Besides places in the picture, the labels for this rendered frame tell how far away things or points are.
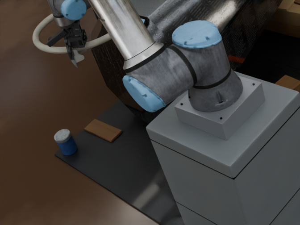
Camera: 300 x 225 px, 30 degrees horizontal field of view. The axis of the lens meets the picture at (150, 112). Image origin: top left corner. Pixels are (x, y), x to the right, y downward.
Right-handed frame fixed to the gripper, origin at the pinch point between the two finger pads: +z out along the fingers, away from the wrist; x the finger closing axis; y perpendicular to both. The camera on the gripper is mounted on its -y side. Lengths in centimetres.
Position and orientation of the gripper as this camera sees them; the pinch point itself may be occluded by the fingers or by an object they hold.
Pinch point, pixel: (76, 61)
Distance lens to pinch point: 251.2
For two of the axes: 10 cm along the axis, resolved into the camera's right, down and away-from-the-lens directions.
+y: 9.7, -1.2, -2.1
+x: 0.9, -6.3, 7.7
